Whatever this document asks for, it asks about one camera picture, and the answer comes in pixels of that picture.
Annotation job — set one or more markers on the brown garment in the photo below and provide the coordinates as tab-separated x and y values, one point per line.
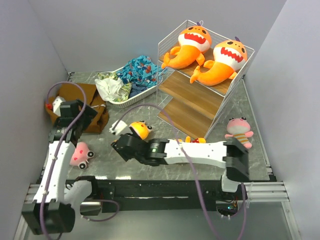
70	92

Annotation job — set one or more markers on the pink frog plush right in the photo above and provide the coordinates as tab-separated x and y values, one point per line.
240	129

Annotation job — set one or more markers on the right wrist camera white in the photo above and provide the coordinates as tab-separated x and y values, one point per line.
118	127

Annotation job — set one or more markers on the large orange shark plush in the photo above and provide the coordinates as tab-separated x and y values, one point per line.
193	42

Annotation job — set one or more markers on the blue patterned cloth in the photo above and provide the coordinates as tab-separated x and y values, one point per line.
141	73

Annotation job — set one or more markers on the white laundry basket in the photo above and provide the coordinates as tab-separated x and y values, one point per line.
160	79

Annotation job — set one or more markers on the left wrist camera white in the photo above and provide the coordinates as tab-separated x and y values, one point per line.
55	105

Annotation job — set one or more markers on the pink frog plush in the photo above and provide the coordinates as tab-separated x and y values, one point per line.
81	156
240	129

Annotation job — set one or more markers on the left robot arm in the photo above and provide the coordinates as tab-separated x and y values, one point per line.
52	209

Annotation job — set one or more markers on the yellow frog plush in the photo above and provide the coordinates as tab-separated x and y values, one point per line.
188	139
141	128

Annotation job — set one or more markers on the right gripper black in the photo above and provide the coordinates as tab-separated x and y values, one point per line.
125	156

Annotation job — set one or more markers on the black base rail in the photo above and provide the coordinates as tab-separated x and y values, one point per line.
153	195

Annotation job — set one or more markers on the white green cloth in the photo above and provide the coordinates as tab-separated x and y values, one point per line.
111	88

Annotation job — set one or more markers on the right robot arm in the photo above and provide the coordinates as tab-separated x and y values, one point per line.
229	155

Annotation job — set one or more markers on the pink frog plush left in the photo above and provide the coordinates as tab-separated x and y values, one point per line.
81	156

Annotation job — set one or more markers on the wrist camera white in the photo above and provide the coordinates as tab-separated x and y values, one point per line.
55	105
118	127

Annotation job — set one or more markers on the white wire wooden shelf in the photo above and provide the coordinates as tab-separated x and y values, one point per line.
194	107

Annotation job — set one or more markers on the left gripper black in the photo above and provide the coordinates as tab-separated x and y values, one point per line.
88	115

